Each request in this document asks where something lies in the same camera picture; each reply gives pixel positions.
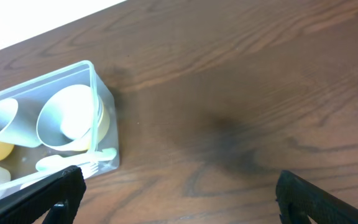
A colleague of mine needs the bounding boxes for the white plastic fork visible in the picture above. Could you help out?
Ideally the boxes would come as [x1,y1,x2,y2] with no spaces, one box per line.
[20,162,99,190]

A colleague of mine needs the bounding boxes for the clear plastic storage container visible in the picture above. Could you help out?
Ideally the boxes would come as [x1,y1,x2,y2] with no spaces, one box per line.
[0,60,120,200]

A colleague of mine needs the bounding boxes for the mint green plastic spoon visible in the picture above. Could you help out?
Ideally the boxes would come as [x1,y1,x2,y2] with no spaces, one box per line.
[35,147,117,171]

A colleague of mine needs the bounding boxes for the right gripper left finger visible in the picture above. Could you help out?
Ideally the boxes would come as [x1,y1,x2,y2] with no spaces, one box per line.
[0,166,86,224]

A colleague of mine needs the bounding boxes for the grey plastic bowl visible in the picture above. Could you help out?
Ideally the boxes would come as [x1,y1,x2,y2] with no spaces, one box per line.
[36,84,99,151]

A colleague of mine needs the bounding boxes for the yellow plastic bowl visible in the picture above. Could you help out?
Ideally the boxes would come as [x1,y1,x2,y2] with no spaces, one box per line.
[70,100,110,151]

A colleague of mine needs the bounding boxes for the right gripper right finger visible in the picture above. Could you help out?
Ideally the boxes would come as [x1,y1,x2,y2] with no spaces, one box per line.
[275,170,358,224]

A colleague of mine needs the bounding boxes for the grey plastic cup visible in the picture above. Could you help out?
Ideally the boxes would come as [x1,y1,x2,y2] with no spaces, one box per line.
[0,98,41,147]

